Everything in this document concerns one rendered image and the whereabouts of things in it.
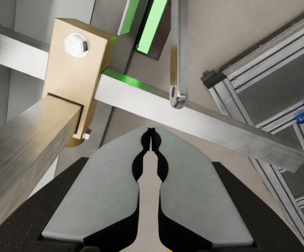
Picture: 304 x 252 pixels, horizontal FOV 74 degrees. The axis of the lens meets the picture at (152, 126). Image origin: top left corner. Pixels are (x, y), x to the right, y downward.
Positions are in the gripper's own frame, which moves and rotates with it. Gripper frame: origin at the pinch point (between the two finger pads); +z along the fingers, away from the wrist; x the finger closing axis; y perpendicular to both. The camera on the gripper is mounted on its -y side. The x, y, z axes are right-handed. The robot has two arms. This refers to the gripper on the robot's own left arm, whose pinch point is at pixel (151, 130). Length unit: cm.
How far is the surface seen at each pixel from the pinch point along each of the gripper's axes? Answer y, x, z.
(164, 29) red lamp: -5.2, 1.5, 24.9
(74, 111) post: 1.9, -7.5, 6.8
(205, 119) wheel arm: 3.5, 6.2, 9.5
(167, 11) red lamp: -7.8, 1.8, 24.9
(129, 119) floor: 45, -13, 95
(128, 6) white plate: -7.6, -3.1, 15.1
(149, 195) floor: 104, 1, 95
